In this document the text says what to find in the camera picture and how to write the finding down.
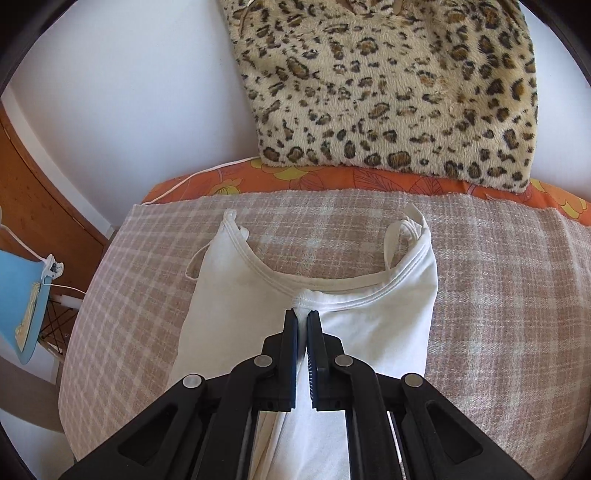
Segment white tank top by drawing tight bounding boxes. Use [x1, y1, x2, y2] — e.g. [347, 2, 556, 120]
[171, 204, 439, 480]

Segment pink plaid blanket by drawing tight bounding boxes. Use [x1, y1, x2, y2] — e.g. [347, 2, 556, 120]
[59, 189, 591, 480]

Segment wooden door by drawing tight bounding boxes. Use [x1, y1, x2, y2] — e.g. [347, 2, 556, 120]
[0, 99, 110, 296]

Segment yellow patterned cloth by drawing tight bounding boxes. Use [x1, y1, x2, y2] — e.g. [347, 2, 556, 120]
[15, 282, 41, 352]

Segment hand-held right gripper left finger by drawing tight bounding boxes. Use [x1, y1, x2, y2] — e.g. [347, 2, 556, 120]
[58, 308, 299, 480]

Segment leopard print cushion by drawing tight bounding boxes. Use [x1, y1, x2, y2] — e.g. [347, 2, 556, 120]
[217, 0, 540, 193]

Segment white lamp power cable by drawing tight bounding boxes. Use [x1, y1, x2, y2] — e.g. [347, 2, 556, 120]
[47, 282, 87, 307]

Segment thin white cable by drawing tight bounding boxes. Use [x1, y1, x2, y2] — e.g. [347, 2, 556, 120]
[142, 157, 260, 205]

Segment orange floral bedsheet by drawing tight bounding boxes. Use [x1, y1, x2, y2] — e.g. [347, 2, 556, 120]
[141, 157, 591, 224]

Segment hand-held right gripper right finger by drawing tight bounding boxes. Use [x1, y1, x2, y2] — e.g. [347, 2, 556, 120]
[305, 310, 536, 480]

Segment blue chair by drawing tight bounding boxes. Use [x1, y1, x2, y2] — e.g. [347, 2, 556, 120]
[0, 249, 77, 366]

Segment white clip lamp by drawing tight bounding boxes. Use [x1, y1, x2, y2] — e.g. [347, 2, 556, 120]
[0, 208, 65, 283]

